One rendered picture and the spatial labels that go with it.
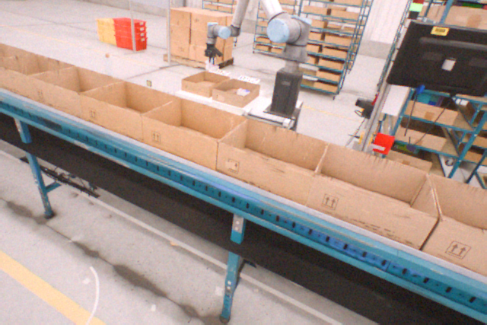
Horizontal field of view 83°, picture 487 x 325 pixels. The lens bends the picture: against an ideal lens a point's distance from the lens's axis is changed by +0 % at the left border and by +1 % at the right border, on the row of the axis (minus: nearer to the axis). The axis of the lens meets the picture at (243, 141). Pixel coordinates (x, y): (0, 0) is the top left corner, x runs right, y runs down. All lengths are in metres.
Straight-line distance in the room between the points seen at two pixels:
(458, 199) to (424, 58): 0.66
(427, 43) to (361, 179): 0.70
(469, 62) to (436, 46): 0.18
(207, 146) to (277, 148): 0.37
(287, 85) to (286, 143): 0.89
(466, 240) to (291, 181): 0.55
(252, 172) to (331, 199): 0.31
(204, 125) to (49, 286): 1.27
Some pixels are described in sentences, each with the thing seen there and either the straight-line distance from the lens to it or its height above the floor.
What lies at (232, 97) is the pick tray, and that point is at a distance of 2.23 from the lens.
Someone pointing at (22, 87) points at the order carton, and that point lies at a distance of 2.01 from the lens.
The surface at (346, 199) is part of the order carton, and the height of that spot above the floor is 1.00.
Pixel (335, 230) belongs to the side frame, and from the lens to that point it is 1.04.
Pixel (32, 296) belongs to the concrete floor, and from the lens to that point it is 2.08.
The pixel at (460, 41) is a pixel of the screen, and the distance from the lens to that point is 1.66.
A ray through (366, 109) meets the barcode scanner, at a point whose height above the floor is 1.04.
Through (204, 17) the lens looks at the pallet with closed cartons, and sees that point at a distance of 5.85.
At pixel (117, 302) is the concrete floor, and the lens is 1.90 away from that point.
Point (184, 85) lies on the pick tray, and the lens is 2.46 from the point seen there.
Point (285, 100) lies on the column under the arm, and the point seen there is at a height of 0.87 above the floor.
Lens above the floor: 1.60
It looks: 29 degrees down
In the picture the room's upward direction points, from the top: 8 degrees clockwise
